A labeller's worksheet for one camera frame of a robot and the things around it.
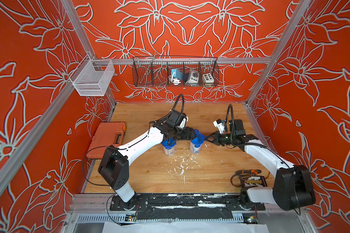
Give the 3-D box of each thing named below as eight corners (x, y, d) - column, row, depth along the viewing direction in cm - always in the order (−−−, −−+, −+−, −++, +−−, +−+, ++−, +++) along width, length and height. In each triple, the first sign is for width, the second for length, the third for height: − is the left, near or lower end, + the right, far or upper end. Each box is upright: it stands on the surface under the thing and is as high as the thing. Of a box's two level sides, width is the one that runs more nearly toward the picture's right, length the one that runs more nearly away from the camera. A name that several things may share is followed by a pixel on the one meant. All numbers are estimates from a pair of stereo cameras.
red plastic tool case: (90, 158, 91) (86, 154, 86) (103, 126, 107) (100, 122, 103) (118, 158, 91) (115, 154, 86) (126, 126, 107) (124, 122, 102)
